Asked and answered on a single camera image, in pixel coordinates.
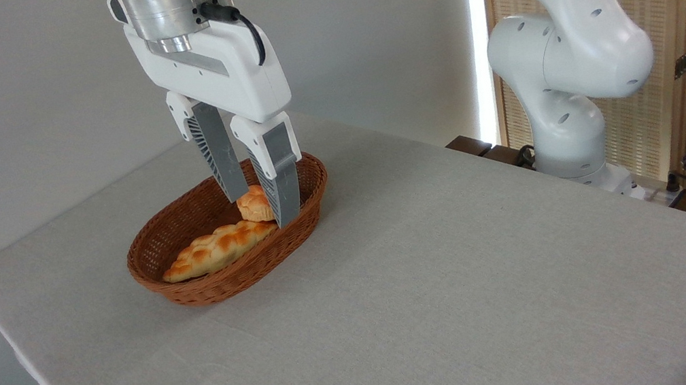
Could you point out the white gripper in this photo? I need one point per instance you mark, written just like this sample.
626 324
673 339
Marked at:
228 76

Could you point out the round knotted bread roll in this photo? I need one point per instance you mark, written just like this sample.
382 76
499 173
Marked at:
253 208

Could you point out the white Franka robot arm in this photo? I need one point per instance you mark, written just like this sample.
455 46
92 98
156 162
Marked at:
574 45

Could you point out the long braided bread loaf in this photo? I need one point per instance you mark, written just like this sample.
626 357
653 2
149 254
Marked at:
214 247

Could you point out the brown wicker basket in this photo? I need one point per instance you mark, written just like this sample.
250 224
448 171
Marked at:
227 286

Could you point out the grey tablecloth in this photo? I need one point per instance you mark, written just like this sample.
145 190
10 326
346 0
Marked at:
434 288

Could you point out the white power strip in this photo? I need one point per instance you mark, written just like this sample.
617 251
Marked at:
660 196

